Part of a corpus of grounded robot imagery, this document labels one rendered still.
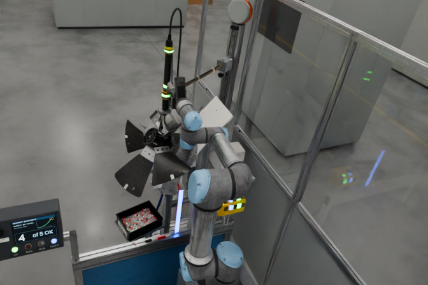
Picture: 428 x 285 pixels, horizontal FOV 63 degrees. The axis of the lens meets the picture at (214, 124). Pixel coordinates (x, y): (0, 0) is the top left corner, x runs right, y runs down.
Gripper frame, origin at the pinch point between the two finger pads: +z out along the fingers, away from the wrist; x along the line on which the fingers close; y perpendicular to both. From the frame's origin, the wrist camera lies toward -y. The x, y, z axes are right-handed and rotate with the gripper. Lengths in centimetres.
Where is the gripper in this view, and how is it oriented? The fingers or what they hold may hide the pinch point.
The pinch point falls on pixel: (171, 82)
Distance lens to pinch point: 176.1
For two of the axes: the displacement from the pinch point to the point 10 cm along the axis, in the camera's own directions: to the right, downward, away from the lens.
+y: -1.3, 8.3, 5.4
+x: 9.1, -1.1, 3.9
